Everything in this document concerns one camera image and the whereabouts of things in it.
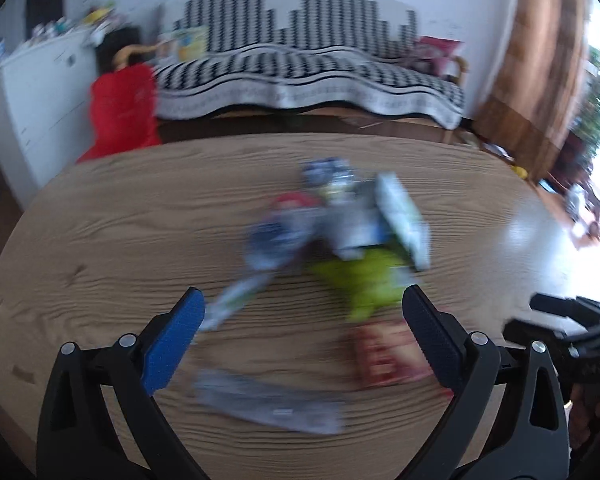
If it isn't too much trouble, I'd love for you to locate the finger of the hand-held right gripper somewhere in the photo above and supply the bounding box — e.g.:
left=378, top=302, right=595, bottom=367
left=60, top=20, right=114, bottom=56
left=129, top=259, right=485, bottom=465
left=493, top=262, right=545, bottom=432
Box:
left=529, top=292, right=581, bottom=317
left=502, top=318, right=567, bottom=350

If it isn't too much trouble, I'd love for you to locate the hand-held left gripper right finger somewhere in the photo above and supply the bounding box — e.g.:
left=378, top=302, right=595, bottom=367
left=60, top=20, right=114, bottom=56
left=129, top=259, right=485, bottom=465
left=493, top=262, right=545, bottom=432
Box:
left=401, top=284, right=571, bottom=480

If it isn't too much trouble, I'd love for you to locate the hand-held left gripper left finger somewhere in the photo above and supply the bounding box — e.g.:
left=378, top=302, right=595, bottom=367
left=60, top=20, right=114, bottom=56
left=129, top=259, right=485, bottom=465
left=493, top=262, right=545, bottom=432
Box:
left=36, top=287, right=211, bottom=480

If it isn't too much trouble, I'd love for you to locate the red patterned wrapper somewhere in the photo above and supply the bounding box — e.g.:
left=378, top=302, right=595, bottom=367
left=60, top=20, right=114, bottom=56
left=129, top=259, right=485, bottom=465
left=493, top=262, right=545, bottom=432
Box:
left=349, top=309, right=456, bottom=389

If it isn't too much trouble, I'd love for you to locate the white green strip wrapper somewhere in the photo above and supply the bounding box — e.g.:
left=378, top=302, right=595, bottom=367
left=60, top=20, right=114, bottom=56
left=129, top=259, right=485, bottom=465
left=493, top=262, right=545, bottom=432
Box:
left=199, top=272, right=277, bottom=332

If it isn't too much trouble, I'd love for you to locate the lime green wrapper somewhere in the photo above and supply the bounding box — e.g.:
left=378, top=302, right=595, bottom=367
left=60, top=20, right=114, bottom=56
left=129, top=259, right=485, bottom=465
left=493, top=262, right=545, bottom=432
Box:
left=309, top=249, right=412, bottom=324

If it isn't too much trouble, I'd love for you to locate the grey wrapper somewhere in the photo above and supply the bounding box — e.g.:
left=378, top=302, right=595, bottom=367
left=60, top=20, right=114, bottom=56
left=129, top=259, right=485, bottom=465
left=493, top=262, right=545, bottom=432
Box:
left=192, top=367, right=347, bottom=436

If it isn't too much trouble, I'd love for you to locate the white green packet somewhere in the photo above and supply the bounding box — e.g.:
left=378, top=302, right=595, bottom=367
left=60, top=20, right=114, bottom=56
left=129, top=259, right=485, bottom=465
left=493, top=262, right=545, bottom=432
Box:
left=374, top=172, right=432, bottom=272

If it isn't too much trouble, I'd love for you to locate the silver wrapper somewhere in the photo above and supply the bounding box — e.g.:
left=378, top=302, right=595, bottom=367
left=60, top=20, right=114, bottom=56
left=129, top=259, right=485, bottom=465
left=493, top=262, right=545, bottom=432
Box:
left=324, top=180, right=396, bottom=262

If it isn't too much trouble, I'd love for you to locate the red blue wrapper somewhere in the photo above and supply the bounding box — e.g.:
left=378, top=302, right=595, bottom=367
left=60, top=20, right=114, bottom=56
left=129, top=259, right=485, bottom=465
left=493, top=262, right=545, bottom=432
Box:
left=244, top=192, right=326, bottom=272

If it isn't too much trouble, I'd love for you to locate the blue white wrapper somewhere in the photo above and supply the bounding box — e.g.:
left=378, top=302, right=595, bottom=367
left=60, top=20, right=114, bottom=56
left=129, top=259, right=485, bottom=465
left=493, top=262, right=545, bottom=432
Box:
left=300, top=157, right=357, bottom=196

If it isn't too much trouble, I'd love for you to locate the red plastic stool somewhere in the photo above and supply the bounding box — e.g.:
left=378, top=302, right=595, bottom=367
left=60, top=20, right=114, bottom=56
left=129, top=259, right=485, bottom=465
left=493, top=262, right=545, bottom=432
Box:
left=76, top=64, right=162, bottom=164

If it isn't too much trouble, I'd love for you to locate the white cabinet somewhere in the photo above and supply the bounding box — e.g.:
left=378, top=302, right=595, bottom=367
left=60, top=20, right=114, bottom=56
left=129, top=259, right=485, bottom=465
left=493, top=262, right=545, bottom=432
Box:
left=0, top=27, right=106, bottom=207

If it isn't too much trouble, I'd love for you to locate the pink cushion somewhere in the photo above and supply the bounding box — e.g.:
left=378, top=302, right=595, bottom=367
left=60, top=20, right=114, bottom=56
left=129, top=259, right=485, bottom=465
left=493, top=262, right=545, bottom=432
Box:
left=411, top=36, right=464, bottom=77

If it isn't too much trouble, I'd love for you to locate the wooden sofa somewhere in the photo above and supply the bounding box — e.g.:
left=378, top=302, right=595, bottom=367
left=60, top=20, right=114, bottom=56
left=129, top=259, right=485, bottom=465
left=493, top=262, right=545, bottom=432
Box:
left=112, top=42, right=473, bottom=136

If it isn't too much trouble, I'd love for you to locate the yellow green picture box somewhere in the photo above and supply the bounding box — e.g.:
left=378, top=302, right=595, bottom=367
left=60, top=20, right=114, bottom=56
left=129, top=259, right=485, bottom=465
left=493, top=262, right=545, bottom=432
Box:
left=159, top=27, right=209, bottom=62

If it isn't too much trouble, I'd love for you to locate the sofa with striped cover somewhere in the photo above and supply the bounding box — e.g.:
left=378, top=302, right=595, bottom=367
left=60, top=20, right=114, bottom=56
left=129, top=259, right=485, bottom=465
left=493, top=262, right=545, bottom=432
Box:
left=155, top=0, right=468, bottom=131

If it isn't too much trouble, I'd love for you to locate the black bag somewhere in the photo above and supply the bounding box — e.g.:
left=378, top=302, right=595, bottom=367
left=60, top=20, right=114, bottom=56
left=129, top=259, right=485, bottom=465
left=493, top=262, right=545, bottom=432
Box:
left=95, top=27, right=142, bottom=81

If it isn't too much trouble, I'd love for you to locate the group of small bottles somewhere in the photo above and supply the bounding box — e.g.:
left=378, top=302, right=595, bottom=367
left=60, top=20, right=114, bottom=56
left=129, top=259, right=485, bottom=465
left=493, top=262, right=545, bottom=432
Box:
left=30, top=15, right=88, bottom=42

